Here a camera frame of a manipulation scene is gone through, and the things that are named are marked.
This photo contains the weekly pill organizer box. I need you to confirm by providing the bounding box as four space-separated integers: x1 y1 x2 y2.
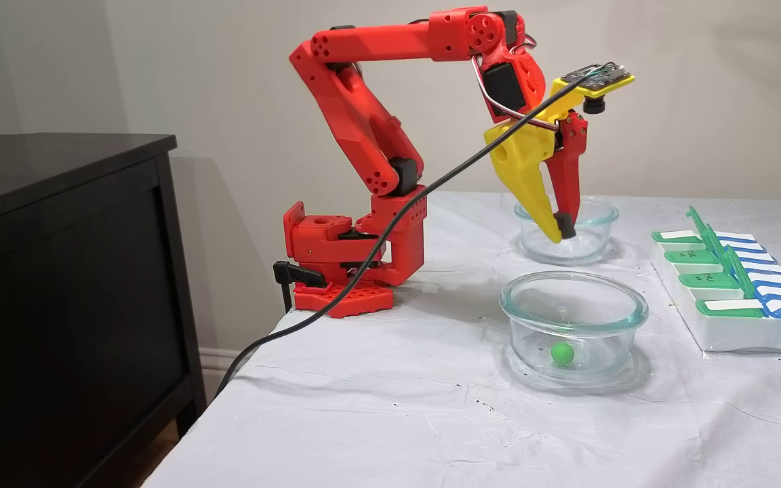
650 205 781 357

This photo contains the clear glass bowl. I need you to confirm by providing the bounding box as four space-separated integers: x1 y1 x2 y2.
514 195 619 266
499 272 649 382

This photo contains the black table clamp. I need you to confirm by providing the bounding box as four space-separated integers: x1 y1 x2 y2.
273 260 329 314

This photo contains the white tablecloth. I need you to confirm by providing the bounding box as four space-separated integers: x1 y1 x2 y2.
141 190 781 488

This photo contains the white baseboard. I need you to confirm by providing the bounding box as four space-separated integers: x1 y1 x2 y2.
199 347 250 392

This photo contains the black wooden cabinet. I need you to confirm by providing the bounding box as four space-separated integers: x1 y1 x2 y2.
0 134 207 488

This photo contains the thick black camera cable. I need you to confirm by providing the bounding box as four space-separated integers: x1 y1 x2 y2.
211 62 618 401

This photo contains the circuit board camera yellow mount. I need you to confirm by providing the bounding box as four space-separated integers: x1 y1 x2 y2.
552 62 635 115

